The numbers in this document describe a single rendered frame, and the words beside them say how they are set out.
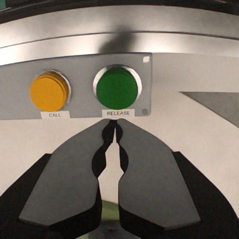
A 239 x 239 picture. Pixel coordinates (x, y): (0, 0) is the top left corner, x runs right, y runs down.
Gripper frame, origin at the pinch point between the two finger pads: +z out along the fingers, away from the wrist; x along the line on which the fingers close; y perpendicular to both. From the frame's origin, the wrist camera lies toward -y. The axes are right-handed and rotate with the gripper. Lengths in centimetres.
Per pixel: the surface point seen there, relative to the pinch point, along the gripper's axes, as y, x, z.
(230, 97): 42, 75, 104
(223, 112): 54, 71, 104
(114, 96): 1.0, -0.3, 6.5
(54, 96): 0.6, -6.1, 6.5
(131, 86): 0.0, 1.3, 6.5
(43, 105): 1.7, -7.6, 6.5
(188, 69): 1.2, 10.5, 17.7
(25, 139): 13.7, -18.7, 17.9
